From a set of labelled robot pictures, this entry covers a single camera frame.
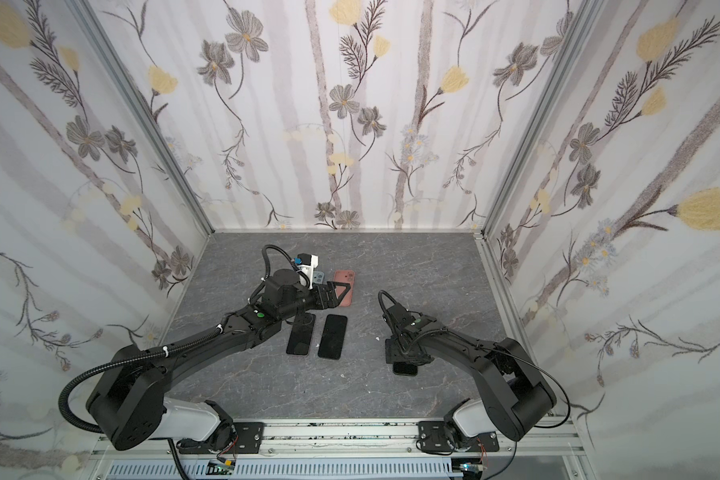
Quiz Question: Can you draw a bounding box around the pink phone case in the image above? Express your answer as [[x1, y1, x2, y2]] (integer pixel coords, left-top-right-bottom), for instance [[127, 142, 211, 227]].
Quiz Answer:
[[333, 270, 356, 307]]

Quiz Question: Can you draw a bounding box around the black phone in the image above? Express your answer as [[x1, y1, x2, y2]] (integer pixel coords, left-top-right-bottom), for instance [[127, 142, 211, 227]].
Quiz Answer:
[[392, 362, 418, 377], [286, 312, 316, 356]]

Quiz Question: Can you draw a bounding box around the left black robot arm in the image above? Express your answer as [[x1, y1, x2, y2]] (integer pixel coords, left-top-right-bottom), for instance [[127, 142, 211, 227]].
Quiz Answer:
[[58, 244, 352, 453]]

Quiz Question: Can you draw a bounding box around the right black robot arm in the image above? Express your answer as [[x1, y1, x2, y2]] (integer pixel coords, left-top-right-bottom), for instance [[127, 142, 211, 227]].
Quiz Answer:
[[377, 290, 572, 444]]

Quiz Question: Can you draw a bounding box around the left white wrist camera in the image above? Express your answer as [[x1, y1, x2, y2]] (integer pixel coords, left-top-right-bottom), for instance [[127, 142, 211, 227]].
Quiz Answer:
[[294, 253, 319, 287]]

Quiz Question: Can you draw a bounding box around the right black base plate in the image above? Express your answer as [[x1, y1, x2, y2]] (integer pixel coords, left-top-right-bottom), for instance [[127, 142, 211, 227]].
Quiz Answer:
[[416, 420, 500, 455]]

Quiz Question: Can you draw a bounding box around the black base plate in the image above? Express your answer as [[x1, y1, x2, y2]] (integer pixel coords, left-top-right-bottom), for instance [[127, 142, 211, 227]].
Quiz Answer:
[[416, 420, 500, 455], [231, 422, 265, 455]]

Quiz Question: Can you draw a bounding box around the white slotted cable duct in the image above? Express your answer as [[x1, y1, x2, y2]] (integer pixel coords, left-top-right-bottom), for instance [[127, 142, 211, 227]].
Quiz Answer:
[[106, 458, 463, 480]]

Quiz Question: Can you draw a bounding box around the aluminium mounting rail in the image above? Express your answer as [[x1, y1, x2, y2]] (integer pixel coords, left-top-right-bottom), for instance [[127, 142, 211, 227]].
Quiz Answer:
[[89, 416, 586, 462]]

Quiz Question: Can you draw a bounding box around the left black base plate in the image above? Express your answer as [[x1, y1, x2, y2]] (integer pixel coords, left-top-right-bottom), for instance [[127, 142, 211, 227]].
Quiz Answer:
[[231, 422, 265, 455]]

